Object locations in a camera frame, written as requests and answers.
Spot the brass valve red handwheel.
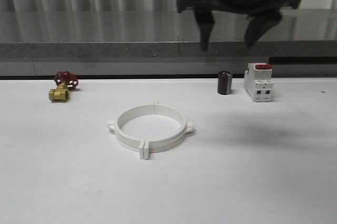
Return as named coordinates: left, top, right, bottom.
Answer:
left=48, top=70, right=78, bottom=101

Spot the white circuit breaker red switch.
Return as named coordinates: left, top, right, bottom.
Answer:
left=244, top=63, right=274, bottom=102

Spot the dark brown cylindrical capacitor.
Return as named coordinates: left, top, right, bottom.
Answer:
left=217, top=71, right=232, bottom=95

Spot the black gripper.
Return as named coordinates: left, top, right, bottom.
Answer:
left=176, top=0, right=301, bottom=52

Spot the white half pipe clamp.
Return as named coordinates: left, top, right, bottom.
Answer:
left=107, top=103, right=162, bottom=159
left=139, top=104, right=194, bottom=159

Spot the grey stone countertop ledge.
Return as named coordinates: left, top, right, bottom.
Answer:
left=1, top=10, right=336, bottom=64

